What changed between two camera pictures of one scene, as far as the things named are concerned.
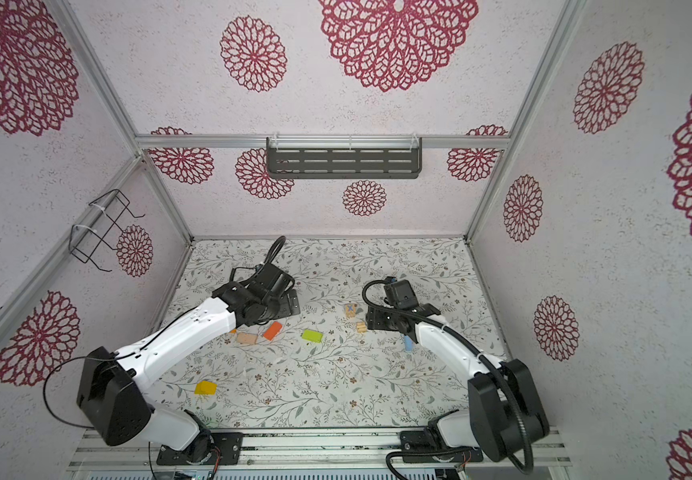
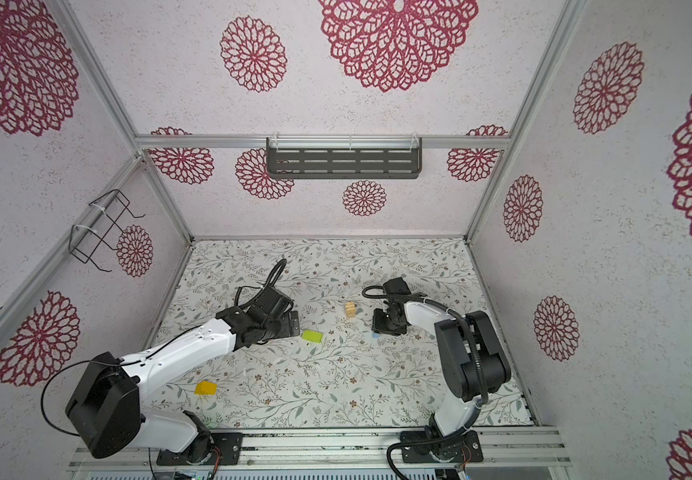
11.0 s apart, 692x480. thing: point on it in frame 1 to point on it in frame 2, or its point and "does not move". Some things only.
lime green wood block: x=312 y=336 does not move
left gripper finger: x=289 y=304 to x=294 y=323
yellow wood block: x=205 y=388 does not move
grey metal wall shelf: x=344 y=157 does not move
